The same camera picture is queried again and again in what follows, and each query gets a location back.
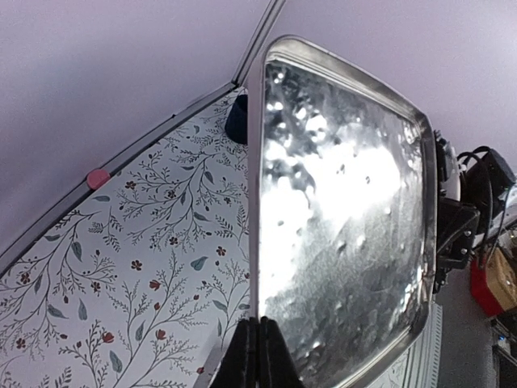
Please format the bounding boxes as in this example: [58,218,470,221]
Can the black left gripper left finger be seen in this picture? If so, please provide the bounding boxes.
[209,318,259,388]

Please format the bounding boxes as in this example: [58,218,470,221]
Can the small pink wall clip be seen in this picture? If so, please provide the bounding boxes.
[86,169,111,190]

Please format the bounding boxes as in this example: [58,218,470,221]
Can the red box outside table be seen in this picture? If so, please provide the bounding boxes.
[470,248,516,317]

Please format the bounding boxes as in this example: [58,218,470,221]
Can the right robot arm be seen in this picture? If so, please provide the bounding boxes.
[433,131,516,294]

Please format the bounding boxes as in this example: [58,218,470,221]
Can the aluminium front rail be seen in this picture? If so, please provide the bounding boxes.
[402,303,443,388]

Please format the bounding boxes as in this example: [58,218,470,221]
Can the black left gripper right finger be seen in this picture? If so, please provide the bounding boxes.
[258,317,304,388]

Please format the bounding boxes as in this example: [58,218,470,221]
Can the right metal frame post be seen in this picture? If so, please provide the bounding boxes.
[232,0,286,86]

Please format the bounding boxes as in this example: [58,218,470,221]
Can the metal tin lid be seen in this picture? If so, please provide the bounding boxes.
[244,36,437,387]

